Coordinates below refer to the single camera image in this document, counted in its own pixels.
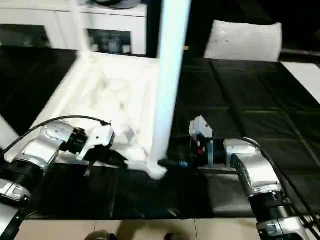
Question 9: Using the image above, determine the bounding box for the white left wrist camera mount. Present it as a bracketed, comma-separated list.
[77, 124, 116, 161]

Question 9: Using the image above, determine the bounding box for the white flat board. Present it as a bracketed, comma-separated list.
[281, 61, 320, 105]

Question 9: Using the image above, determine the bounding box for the white jar with blue print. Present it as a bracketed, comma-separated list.
[107, 39, 118, 53]

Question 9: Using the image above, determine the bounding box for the white cabinet with glass doors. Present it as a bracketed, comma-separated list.
[0, 0, 148, 55]

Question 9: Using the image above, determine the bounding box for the black left wrist camera cable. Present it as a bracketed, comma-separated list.
[0, 115, 112, 158]

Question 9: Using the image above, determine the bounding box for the white plastic table leg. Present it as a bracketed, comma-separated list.
[69, 0, 92, 57]
[149, 0, 192, 166]
[0, 114, 21, 148]

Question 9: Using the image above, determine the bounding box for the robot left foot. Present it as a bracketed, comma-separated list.
[84, 231, 118, 240]

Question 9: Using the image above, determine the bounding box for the black padded work mat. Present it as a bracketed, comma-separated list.
[0, 46, 320, 221]

